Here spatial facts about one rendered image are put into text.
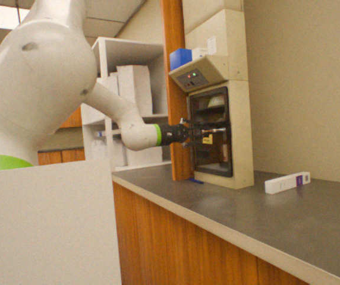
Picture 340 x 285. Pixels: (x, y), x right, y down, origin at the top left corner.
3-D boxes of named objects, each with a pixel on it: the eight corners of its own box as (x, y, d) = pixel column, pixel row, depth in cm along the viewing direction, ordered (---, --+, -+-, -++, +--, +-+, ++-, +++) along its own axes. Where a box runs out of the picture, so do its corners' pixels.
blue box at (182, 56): (186, 72, 131) (185, 55, 131) (198, 67, 123) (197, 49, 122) (170, 72, 127) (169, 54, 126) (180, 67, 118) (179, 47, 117)
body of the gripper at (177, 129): (173, 144, 101) (192, 142, 105) (172, 123, 100) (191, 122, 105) (165, 144, 107) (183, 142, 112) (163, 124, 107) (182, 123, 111)
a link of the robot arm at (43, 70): (29, 8, 26) (57, -34, 66) (-50, 110, 30) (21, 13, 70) (120, 83, 34) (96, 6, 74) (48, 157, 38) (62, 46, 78)
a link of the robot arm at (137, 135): (123, 158, 95) (129, 138, 88) (115, 135, 102) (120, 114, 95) (157, 154, 102) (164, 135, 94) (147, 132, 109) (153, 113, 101)
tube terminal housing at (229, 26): (229, 172, 148) (220, 41, 144) (274, 180, 119) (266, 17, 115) (194, 179, 136) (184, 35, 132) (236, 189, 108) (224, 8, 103)
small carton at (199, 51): (200, 64, 116) (200, 51, 115) (208, 62, 112) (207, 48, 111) (192, 63, 113) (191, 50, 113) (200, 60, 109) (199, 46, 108)
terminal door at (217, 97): (194, 170, 135) (188, 95, 133) (233, 178, 108) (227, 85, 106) (192, 170, 134) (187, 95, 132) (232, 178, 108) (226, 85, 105)
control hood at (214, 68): (188, 92, 134) (186, 73, 133) (229, 79, 105) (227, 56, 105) (169, 92, 128) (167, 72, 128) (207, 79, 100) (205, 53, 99)
